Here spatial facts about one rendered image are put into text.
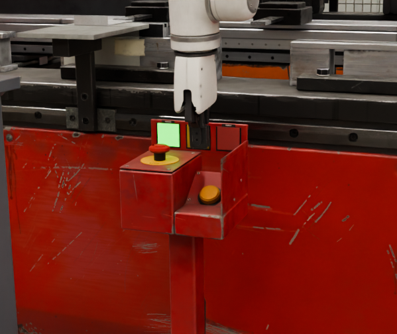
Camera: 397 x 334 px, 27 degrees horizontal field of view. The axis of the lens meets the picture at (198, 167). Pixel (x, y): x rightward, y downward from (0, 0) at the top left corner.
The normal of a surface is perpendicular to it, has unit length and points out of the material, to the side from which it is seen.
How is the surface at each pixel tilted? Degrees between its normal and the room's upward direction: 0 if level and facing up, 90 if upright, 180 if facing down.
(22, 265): 90
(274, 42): 90
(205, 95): 93
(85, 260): 90
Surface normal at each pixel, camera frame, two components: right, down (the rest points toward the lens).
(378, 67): -0.37, 0.24
